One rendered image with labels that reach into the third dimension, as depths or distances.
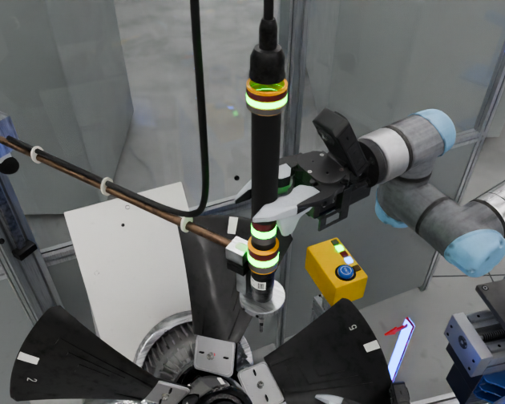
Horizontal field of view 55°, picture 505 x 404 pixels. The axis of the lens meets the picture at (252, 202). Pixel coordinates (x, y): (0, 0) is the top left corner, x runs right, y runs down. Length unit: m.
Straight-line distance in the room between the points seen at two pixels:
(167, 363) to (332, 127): 0.63
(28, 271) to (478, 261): 1.06
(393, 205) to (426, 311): 1.91
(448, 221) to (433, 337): 1.87
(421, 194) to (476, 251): 0.12
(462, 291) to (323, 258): 1.59
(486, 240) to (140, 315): 0.73
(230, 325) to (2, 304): 0.93
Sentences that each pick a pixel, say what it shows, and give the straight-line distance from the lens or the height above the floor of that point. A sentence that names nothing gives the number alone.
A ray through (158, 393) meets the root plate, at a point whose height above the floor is 1.22.
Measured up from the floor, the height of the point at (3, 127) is 1.56.
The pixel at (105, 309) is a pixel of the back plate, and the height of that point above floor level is 1.19.
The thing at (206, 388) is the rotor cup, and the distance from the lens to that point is 0.90.
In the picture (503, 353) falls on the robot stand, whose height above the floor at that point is 0.98.
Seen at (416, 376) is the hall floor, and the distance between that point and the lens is 2.46.
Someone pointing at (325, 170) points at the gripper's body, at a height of 1.67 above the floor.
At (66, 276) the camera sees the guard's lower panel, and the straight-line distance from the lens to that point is 1.63.
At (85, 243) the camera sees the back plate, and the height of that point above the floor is 1.31.
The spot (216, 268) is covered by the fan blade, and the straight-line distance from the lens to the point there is 0.92.
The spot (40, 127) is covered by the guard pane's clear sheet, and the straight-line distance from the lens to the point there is 1.31.
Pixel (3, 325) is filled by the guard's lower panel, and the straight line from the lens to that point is 1.75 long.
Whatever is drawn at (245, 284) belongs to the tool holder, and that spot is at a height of 1.49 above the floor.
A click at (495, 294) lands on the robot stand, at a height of 1.04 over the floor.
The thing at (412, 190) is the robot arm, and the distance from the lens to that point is 0.79.
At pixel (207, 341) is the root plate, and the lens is 0.95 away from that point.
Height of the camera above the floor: 2.06
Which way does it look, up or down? 42 degrees down
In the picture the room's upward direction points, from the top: straight up
